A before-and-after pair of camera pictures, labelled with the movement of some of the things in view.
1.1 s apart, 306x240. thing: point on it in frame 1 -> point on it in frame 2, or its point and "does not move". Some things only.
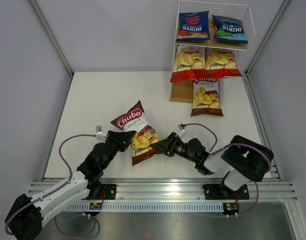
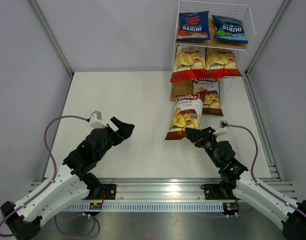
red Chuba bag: [221, 62] does not move
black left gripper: [123, 139] -> [124, 131]
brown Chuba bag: [206, 100] does not move
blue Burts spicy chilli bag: [194, 26] does not move
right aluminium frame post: [282, 9] does not move
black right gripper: [172, 141] -> [198, 136]
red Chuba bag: [190, 63] does not move
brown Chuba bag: [136, 120] -> [187, 114]
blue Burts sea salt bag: [229, 29] does not move
